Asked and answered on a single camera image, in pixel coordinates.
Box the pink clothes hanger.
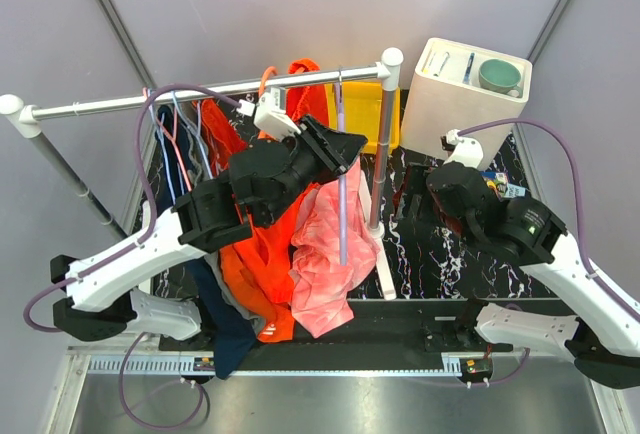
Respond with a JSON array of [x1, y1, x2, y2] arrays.
[[146, 96, 192, 202]]

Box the silver clothes rack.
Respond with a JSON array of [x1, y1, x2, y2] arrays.
[[0, 46, 405, 301]]

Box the blue pen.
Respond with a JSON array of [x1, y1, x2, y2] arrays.
[[463, 52, 475, 85]]

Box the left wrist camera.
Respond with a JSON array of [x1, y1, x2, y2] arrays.
[[237, 87, 301, 141]]

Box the yellow plastic crate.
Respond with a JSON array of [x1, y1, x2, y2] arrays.
[[324, 81, 401, 154]]

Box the orange garment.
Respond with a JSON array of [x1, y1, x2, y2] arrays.
[[192, 57, 331, 344]]

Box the grey garment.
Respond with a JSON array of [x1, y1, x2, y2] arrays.
[[184, 103, 214, 180]]

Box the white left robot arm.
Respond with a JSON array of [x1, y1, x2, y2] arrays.
[[51, 115, 368, 350]]

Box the pink patterned shorts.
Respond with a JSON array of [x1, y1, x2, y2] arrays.
[[290, 163, 379, 338]]

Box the teal ceramic cup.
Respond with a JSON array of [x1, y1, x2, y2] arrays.
[[478, 59, 523, 97]]

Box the white pen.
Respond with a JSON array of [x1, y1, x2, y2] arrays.
[[433, 51, 450, 77]]

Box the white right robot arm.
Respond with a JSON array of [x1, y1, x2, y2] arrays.
[[394, 162, 639, 390]]

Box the black marble table mat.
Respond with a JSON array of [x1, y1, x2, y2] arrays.
[[143, 105, 555, 299]]

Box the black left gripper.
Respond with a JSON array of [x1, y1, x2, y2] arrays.
[[262, 113, 368, 225]]

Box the navy blue garment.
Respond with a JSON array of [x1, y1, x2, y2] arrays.
[[154, 106, 257, 380]]

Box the lilac wire clothes hanger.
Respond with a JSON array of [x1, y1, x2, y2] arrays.
[[334, 71, 348, 266]]

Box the treehouse children's book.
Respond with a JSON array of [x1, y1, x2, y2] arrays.
[[481, 171, 527, 199]]

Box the white storage box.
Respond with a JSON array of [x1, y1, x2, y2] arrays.
[[399, 38, 533, 159]]

